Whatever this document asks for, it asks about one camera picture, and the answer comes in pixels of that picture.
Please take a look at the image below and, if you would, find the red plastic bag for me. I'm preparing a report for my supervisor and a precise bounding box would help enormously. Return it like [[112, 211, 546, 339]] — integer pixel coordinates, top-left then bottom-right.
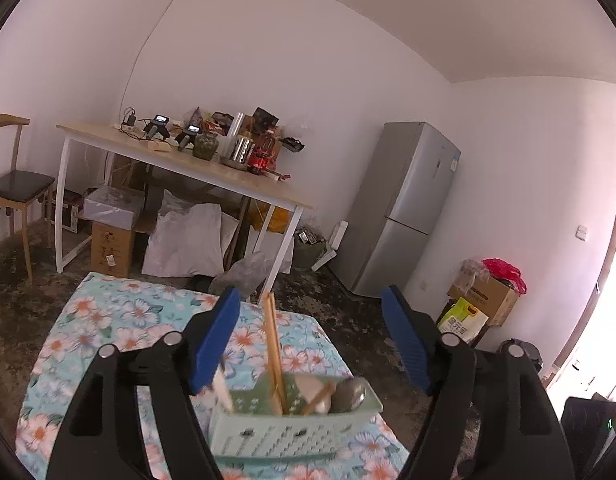
[[482, 258, 527, 296]]

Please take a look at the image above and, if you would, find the steel cylinder container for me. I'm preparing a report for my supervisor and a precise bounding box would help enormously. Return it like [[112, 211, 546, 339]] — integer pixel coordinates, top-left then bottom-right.
[[230, 134, 254, 165]]

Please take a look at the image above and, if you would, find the green glass jar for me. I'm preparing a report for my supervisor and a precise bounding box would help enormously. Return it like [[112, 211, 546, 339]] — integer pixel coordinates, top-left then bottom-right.
[[193, 131, 219, 160]]

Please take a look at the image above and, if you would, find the white wooden spoon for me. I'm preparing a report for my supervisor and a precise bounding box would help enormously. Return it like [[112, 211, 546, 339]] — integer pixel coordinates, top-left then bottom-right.
[[294, 374, 331, 414]]

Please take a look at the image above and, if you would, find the metal ladle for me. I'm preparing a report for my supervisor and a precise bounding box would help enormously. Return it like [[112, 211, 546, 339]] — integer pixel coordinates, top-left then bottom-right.
[[329, 377, 369, 414]]

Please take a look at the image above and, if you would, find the wooden chair black seat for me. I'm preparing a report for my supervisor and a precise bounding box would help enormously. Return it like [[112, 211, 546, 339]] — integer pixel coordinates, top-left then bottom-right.
[[0, 114, 55, 283]]

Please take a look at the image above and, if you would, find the red cola bottle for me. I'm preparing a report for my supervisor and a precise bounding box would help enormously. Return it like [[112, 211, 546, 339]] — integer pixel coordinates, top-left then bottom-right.
[[247, 131, 276, 174]]

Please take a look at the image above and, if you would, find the cardboard box by wall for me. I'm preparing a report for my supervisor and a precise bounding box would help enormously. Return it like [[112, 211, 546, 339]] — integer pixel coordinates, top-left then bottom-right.
[[447, 273, 520, 327]]

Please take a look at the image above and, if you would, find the mint green utensil basket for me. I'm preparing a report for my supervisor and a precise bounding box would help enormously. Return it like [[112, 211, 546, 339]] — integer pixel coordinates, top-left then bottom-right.
[[208, 373, 383, 462]]

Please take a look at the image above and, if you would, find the floral turquoise tablecloth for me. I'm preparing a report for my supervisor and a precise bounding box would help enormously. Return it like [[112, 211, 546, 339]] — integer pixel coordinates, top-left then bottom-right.
[[15, 272, 409, 479]]

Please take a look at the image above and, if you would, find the white plastic bag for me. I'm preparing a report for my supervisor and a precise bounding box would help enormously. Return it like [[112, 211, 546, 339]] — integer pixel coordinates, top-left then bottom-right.
[[142, 190, 238, 278]]

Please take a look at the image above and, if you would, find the silver refrigerator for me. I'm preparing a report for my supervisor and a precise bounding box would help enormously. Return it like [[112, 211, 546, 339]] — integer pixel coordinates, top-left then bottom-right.
[[330, 122, 461, 297]]

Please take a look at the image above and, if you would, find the white frame wooden desk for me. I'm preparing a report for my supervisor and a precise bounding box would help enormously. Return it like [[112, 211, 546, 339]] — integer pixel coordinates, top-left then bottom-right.
[[54, 122, 311, 295]]

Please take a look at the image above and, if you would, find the yellow green package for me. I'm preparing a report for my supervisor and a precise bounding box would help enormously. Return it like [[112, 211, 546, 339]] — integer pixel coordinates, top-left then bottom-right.
[[437, 297, 488, 344]]

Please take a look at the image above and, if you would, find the brown cardboard box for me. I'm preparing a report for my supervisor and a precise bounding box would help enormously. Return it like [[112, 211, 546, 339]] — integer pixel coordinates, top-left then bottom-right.
[[91, 222, 134, 278]]

